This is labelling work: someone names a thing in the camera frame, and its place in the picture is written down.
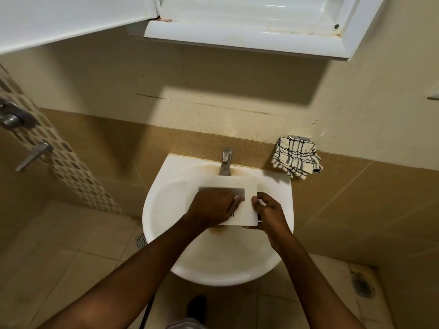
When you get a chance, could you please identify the person's right forearm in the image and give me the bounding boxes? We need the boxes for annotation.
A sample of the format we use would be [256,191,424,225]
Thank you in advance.
[270,232,358,329]

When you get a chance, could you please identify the black drain hose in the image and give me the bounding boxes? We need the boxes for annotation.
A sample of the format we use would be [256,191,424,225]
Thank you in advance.
[142,292,157,329]

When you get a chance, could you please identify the chrome shower valve knob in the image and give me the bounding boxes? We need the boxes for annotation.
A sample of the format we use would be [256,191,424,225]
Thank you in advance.
[0,101,38,131]

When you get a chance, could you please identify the person's black shoe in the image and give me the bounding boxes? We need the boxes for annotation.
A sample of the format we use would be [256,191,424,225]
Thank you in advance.
[187,294,208,323]

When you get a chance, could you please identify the chrome sink faucet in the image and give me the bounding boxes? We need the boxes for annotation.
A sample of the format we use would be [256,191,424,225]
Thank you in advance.
[218,149,234,177]

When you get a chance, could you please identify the white ceramic sink basin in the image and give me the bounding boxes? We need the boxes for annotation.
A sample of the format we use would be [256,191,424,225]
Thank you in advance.
[142,153,295,287]

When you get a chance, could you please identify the white rectangular board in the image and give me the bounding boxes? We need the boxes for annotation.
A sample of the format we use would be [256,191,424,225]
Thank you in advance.
[185,177,260,227]

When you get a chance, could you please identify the white cabinet door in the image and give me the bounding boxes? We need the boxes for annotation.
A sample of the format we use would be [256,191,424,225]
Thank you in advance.
[0,0,162,55]

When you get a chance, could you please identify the black and white checked cloth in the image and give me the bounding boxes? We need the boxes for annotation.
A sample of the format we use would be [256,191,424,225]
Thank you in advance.
[270,136,324,179]

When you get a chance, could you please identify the large round floor drain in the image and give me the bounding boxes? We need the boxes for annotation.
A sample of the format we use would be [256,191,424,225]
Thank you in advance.
[350,271,376,300]

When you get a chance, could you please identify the person's left forearm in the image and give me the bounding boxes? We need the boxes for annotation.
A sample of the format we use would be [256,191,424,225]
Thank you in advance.
[36,214,208,329]

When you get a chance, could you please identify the person's right hand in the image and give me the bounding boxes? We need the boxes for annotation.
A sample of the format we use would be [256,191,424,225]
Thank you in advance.
[242,192,293,251]

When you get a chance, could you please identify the person's grey clothing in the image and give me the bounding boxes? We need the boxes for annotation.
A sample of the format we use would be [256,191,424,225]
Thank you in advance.
[170,317,207,329]

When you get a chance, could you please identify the white wall cabinet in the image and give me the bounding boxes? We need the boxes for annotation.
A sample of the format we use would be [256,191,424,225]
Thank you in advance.
[126,0,387,61]

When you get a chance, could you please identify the person's left hand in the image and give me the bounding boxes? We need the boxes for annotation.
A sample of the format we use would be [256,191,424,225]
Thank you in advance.
[185,188,245,231]

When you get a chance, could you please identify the chrome lever handle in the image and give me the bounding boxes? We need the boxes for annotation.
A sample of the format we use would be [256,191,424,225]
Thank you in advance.
[15,142,55,172]

